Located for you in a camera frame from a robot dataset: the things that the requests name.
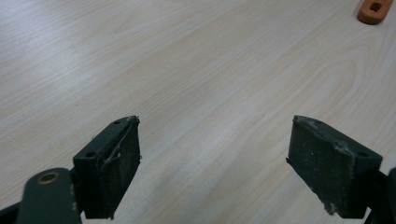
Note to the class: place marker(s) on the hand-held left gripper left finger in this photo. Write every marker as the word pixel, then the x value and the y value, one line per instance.
pixel 106 171

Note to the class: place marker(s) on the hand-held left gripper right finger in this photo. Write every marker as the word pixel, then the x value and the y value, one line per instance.
pixel 330 168

